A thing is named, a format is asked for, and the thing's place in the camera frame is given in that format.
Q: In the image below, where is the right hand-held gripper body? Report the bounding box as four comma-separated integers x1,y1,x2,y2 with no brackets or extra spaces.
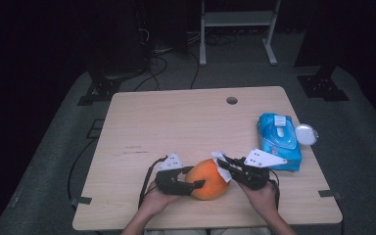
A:
231,148,288,191

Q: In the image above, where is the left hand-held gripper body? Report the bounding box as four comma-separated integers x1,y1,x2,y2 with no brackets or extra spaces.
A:
155,152,197,197

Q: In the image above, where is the white wet wipe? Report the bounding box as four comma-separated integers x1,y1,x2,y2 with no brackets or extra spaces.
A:
211,150,233,183

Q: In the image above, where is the orange plush toy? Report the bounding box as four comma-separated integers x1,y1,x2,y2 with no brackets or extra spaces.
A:
184,158,231,201

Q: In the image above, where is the blue wet wipes pack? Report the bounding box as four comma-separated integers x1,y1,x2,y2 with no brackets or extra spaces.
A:
257,112,303,172

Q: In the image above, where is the person's right hand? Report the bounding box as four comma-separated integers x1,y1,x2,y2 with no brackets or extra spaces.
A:
236,179,279,219

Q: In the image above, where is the person's left hand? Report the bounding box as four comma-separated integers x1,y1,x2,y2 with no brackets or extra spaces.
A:
139,180,182,217

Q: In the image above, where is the white round plastic lid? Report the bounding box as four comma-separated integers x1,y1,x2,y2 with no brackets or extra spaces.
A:
295,122,319,146

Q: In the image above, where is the grey tape piece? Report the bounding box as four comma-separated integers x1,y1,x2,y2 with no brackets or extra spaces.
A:
70,195,93,208
317,189,343,201

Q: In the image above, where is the black floor stand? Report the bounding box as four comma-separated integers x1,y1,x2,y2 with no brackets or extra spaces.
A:
76,62,145,107
295,62,351,102

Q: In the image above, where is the white metal stand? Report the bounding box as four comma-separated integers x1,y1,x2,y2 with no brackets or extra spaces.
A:
199,0,282,67

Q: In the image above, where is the dark equipment box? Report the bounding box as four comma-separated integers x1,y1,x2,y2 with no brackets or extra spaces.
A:
133,0,190,55

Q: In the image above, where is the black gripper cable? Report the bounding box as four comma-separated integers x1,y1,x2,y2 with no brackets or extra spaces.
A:
268,169,281,210
137,156,168,210

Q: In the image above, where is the black floor cable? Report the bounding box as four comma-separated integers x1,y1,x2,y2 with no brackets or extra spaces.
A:
67,138,99,202
189,50,201,90
133,55,169,92

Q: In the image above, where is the bundle of dark cables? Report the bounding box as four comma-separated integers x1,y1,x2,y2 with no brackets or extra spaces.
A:
205,32,239,47

